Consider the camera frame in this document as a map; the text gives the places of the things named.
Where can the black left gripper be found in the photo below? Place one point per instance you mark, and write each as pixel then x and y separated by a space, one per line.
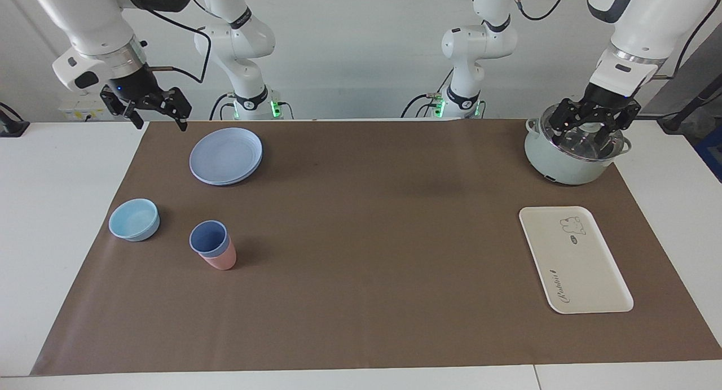
pixel 606 99

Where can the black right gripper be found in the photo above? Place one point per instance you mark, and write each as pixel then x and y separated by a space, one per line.
pixel 132 85

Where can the blue plastic cup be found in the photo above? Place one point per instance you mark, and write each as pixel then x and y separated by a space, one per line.
pixel 208 237

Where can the pink plastic cup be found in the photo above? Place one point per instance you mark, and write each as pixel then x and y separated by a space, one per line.
pixel 221 261

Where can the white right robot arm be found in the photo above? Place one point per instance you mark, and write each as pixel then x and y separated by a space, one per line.
pixel 90 17

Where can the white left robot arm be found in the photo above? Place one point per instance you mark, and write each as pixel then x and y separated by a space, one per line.
pixel 643 29

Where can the cream rabbit print tray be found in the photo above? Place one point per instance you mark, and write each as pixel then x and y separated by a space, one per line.
pixel 575 260

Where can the glass pot lid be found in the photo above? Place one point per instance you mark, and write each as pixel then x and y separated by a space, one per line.
pixel 586 147

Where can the mint green cooking pot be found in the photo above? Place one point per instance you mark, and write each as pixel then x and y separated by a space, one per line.
pixel 558 167

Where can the pale blue plate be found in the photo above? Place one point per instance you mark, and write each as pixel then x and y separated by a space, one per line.
pixel 225 156

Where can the black stand with pole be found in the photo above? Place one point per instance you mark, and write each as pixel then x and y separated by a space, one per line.
pixel 685 113

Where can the light blue bowl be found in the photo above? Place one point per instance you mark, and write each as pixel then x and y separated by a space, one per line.
pixel 134 220

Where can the blue box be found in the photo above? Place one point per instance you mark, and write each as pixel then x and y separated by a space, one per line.
pixel 712 153

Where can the black table clamp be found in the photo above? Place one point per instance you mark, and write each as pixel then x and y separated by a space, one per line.
pixel 11 127

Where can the brown table mat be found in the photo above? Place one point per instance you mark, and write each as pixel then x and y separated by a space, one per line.
pixel 366 266

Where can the white wall socket box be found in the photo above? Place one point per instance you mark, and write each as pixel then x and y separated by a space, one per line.
pixel 79 109

